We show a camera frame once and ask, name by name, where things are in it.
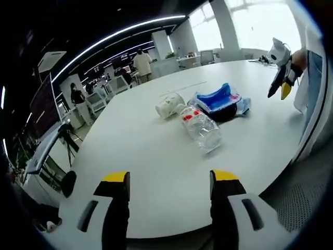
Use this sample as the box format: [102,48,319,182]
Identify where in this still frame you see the dark wall screen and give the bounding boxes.
[29,72,62,139]

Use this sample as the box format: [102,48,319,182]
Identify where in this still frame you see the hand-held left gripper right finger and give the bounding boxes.
[209,169,280,250]

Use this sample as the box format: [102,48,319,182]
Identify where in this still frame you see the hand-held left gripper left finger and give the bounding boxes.
[57,171,131,250]

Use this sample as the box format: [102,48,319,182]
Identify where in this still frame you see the clear plastic bottle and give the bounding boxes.
[179,104,222,155]

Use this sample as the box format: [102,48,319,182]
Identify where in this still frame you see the camera tripod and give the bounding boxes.
[57,123,83,167]

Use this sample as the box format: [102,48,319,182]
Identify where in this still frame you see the person's right hand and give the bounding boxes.
[291,48,308,71]

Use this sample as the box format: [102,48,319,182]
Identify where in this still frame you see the white patterned cup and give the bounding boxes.
[155,92,186,120]

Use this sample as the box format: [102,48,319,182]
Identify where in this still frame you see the blue plastic package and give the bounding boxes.
[187,82,252,122]

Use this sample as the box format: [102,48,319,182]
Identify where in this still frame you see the person's white and blue clothing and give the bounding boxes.
[293,26,329,159]

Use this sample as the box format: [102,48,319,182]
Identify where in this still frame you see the white side desk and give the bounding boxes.
[24,124,66,174]

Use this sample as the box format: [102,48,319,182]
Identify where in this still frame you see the white table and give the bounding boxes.
[57,58,318,240]

